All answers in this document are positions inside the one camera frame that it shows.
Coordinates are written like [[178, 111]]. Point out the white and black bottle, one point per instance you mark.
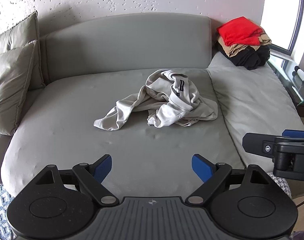
[[301, 73]]

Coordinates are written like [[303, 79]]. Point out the large olive cushion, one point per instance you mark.
[[14, 35]]

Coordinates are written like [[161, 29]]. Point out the tan folded garment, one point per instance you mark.
[[235, 50]]

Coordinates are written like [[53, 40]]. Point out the black folded garment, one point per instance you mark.
[[252, 57]]

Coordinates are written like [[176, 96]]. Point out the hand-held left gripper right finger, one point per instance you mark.
[[200, 168]]

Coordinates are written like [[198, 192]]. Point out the blue and white rug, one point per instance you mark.
[[0, 210]]

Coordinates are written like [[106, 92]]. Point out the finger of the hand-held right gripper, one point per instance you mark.
[[296, 133], [258, 145]]

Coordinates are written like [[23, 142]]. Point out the window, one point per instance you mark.
[[279, 20]]

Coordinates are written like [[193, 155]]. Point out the red folded garment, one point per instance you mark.
[[239, 31]]

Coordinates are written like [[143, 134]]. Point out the small olive cushion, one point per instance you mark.
[[9, 87]]

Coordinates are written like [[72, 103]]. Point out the glass side table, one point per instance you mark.
[[296, 90]]

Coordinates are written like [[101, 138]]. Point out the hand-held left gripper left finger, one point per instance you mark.
[[103, 168]]

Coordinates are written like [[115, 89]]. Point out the houndstooth patterned cloth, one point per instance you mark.
[[282, 186]]

